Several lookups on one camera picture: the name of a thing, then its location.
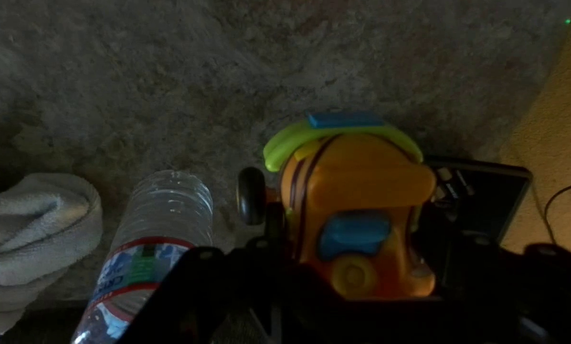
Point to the black box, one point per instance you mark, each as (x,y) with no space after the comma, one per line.
(481,203)

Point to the clear plastic water bottle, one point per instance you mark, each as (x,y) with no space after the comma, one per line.
(150,242)

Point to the white crumpled cloth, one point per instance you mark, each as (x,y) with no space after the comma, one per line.
(28,236)

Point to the orange toy car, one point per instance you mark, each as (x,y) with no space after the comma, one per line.
(353,203)

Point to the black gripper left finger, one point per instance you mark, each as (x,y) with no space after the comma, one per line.
(189,299)

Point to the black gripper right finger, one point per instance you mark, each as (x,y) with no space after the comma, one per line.
(506,293)

